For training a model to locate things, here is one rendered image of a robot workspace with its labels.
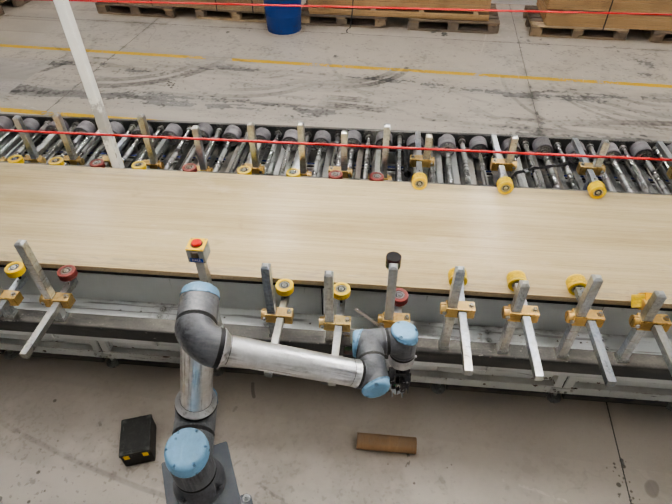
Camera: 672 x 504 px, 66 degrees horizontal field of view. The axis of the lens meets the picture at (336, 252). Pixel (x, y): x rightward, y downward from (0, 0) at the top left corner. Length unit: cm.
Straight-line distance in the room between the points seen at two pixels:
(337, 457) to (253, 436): 45
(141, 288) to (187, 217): 42
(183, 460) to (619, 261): 202
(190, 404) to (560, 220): 193
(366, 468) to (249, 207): 145
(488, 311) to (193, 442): 139
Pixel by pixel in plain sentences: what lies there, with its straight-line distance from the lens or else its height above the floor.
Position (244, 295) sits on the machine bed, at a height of 72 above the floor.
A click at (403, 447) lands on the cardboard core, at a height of 7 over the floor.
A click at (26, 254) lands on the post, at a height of 112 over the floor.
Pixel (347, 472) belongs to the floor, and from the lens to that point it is 279.
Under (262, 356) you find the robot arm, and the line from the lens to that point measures 151.
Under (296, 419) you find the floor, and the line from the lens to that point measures 293.
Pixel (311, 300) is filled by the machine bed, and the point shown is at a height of 71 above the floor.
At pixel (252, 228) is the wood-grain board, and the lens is 259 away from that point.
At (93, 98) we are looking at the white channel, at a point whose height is 132.
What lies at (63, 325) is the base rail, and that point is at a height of 70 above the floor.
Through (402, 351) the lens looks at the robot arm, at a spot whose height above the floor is 114.
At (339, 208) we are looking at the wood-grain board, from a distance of 268.
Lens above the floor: 254
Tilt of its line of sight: 43 degrees down
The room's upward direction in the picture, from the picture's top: 1 degrees counter-clockwise
